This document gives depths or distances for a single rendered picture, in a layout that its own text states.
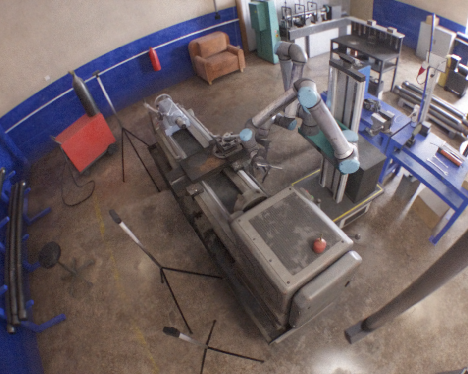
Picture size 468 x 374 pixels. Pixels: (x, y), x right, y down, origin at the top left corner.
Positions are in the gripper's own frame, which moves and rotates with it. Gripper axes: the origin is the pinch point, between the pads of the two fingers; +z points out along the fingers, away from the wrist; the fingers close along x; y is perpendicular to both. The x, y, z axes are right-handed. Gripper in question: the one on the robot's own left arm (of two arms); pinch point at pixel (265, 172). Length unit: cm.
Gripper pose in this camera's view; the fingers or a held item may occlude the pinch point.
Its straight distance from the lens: 179.2
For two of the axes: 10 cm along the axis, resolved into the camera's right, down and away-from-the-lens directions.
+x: -9.1, -1.1, -3.9
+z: 2.4, 6.4, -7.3
